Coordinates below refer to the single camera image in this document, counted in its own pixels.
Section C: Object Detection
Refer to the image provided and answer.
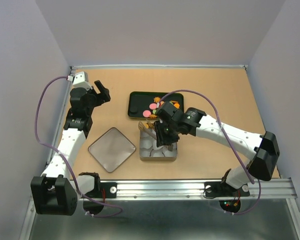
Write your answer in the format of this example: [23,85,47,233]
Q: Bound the metal tongs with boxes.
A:
[138,121,173,152]

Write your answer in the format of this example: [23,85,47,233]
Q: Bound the black round cookie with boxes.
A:
[129,107,138,115]

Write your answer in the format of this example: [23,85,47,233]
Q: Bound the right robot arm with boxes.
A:
[154,102,280,195]

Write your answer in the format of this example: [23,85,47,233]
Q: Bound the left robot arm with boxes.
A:
[30,80,111,216]

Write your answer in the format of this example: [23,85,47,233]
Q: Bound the orange leaf cookie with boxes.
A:
[149,114,157,119]

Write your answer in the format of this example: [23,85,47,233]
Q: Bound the pink round cookie upper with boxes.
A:
[149,103,158,110]

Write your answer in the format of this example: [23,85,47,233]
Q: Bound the pink round cookie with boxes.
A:
[142,110,152,118]
[149,103,158,110]

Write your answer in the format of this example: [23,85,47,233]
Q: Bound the orange swirl cookie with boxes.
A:
[153,97,161,103]

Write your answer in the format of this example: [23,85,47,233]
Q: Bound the pink round cookie lower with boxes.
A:
[142,110,152,118]

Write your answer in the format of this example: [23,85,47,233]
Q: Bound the square cookie tin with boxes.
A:
[138,121,178,162]

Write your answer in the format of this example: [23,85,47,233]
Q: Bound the black cookie tray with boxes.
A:
[127,91,184,120]

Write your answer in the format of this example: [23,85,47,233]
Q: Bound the tin lid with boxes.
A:
[88,127,136,173]

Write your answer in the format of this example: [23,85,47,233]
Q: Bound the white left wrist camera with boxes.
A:
[66,71,92,90]

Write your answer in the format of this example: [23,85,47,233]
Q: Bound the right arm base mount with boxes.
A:
[203,181,250,199]

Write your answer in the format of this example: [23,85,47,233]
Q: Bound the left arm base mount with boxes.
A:
[79,181,118,199]

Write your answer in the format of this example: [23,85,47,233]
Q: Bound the aluminium front rail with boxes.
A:
[29,177,298,201]

